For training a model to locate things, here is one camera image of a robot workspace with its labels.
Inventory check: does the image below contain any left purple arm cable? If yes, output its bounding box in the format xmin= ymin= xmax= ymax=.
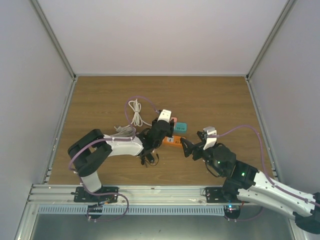
xmin=68 ymin=95 xmax=161 ymax=195

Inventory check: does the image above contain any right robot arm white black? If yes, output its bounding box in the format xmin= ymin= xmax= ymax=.
xmin=180 ymin=127 xmax=320 ymax=235

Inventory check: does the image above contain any teal power strip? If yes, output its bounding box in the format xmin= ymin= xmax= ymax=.
xmin=174 ymin=122 xmax=188 ymax=134

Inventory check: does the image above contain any orange power strip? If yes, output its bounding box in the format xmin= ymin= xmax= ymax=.
xmin=162 ymin=135 xmax=185 ymax=147

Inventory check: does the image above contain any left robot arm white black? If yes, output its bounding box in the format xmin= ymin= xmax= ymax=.
xmin=67 ymin=117 xmax=174 ymax=202

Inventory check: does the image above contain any aluminium frame post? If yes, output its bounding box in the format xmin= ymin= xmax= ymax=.
xmin=245 ymin=0 xmax=298 ymax=81
xmin=29 ymin=0 xmax=77 ymax=81

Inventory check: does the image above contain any black adapter with cable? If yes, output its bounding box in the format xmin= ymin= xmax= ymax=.
xmin=140 ymin=150 xmax=160 ymax=167

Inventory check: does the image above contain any white teal strip cord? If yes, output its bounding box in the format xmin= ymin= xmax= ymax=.
xmin=113 ymin=98 xmax=153 ymax=132

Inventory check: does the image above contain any pink plug adapter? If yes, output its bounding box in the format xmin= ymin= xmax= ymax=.
xmin=171 ymin=117 xmax=178 ymax=123

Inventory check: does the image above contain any left aluminium frame post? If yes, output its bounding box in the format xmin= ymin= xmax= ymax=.
xmin=29 ymin=0 xmax=77 ymax=81

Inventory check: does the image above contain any slotted grey cable duct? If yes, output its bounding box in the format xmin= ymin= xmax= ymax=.
xmin=38 ymin=204 xmax=225 ymax=216

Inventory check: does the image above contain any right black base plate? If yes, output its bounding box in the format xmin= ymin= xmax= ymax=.
xmin=201 ymin=186 xmax=243 ymax=205

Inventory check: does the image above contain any right aluminium frame post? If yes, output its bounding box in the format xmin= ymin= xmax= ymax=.
xmin=245 ymin=0 xmax=298 ymax=81

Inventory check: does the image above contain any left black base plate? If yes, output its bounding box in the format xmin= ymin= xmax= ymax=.
xmin=70 ymin=186 xmax=119 ymax=203

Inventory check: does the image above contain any aluminium front rail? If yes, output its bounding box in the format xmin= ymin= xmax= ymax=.
xmin=27 ymin=184 xmax=297 ymax=205

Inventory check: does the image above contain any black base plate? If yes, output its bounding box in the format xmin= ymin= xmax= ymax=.
xmin=70 ymin=186 xmax=119 ymax=203
xmin=201 ymin=186 xmax=243 ymax=205

